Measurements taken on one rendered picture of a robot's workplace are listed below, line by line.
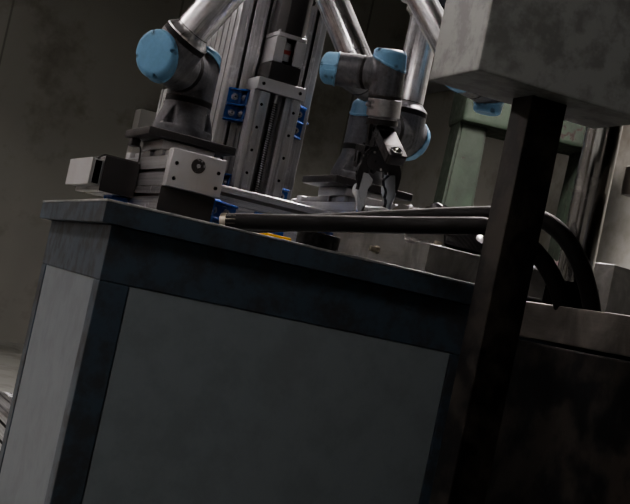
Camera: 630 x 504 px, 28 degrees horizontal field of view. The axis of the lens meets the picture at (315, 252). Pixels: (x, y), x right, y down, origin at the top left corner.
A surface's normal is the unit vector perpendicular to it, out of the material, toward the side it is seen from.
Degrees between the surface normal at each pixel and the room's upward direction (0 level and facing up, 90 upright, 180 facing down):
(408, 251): 90
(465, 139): 90
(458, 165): 90
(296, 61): 90
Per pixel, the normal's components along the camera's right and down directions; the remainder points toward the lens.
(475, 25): -0.91, -0.21
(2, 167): 0.39, 0.04
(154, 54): -0.47, -0.03
